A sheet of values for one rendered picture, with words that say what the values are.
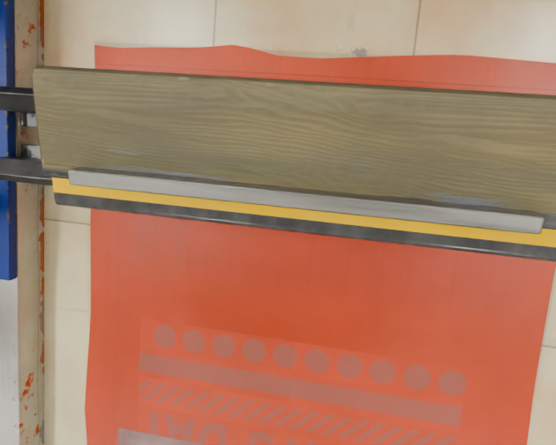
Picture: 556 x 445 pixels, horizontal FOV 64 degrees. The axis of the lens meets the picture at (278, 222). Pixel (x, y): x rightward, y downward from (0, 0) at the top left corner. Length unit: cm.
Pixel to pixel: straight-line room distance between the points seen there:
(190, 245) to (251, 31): 19
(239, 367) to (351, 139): 25
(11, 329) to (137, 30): 30
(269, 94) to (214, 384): 28
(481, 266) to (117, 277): 33
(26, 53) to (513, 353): 49
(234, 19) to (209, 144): 15
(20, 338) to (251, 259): 23
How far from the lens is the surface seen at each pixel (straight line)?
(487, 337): 42
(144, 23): 44
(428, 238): 30
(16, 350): 50
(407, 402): 44
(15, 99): 40
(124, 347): 47
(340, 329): 41
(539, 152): 29
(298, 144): 28
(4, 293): 48
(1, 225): 45
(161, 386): 47
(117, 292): 46
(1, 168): 41
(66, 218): 47
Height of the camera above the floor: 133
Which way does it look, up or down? 77 degrees down
